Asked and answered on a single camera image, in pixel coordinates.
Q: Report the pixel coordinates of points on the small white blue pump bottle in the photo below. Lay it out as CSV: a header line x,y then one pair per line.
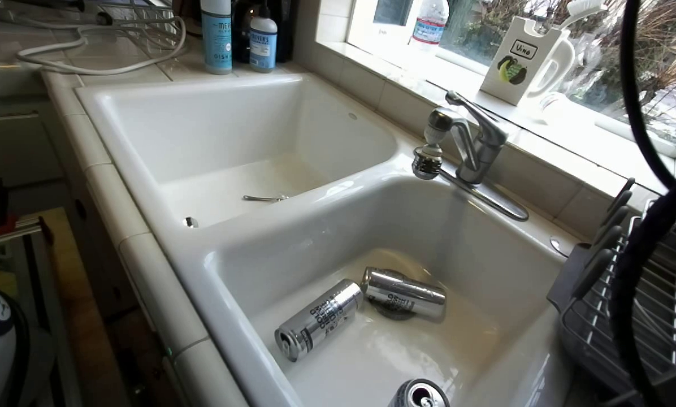
x,y
263,45

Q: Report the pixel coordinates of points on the chrome sink faucet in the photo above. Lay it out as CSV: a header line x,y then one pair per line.
x,y
477,150

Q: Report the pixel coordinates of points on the tall white blue soap bottle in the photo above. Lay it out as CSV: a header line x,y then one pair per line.
x,y
216,41

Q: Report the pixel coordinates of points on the white carton with green logo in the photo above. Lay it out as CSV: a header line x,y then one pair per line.
x,y
511,69

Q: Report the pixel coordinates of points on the clear plastic water bottle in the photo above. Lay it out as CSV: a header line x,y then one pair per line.
x,y
431,22

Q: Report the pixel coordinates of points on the silver can with pull tab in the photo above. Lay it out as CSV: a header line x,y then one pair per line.
x,y
419,395

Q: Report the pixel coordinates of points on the silver can with dark print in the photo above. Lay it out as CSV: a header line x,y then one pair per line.
x,y
317,318

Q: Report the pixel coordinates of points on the white cabinet drawer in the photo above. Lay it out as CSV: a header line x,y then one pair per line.
x,y
11,143

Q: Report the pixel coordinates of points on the window with white frame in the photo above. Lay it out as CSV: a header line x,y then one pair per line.
x,y
576,45

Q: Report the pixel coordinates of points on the plain silver can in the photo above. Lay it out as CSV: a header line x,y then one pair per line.
x,y
407,294

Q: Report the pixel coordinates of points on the white double basin sink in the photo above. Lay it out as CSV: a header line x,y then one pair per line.
x,y
199,126

